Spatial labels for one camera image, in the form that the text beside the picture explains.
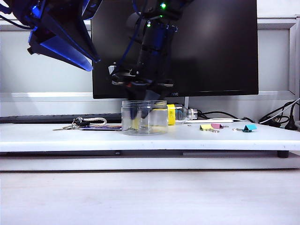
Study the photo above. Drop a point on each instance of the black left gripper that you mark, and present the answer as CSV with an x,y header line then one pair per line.
x,y
42,11

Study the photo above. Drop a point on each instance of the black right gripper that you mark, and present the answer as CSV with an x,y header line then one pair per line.
x,y
143,79

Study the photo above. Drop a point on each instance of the round transparent plastic box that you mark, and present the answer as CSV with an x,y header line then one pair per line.
x,y
159,122

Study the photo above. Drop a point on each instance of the white desk riser board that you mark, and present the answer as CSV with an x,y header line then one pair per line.
x,y
150,143

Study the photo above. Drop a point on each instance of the black key fob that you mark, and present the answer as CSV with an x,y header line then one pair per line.
x,y
85,122

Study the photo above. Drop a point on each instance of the bunch of metal keys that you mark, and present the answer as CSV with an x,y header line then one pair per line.
x,y
68,128

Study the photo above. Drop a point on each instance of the pink binder clip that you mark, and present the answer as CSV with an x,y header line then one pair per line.
x,y
218,126

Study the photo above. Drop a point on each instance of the black keyboard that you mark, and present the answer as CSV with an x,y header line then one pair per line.
x,y
47,119

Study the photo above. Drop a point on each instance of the black computer monitor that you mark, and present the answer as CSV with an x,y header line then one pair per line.
x,y
222,47

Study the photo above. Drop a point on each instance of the teal binder clip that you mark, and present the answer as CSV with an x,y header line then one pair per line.
x,y
249,128

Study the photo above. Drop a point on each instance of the black power plug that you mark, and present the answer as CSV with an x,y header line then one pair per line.
x,y
290,122

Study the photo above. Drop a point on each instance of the black riser foot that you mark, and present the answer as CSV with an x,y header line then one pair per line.
x,y
283,155

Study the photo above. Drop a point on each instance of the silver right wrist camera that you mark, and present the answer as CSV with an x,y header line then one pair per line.
x,y
113,70

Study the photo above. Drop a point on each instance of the aluminium partition post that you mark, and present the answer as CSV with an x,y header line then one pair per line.
x,y
293,58

